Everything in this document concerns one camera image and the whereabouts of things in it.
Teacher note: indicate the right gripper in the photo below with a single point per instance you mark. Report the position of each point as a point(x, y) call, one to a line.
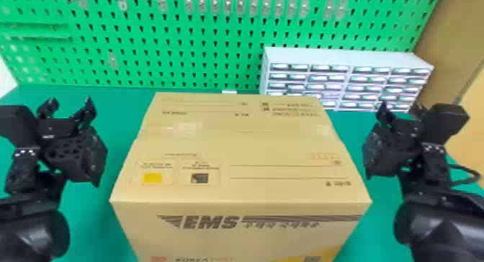
point(393, 150)

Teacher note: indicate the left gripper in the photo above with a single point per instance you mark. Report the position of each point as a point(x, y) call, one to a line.
point(73, 154)

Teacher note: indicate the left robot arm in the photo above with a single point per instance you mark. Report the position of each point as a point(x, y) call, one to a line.
point(30, 233)

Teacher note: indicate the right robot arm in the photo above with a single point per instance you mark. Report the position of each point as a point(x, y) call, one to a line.
point(438, 229)

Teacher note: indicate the cardboard box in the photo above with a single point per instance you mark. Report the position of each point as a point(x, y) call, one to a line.
point(238, 161)

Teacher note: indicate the white drawer cabinet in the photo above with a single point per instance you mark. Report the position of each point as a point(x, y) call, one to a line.
point(348, 80)

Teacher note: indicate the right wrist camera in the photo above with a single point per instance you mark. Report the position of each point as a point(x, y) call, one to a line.
point(444, 121)

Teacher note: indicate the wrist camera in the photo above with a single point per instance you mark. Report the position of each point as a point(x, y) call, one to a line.
point(444, 121)
point(17, 123)

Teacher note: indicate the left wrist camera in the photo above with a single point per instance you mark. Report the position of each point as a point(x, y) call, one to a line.
point(17, 123)

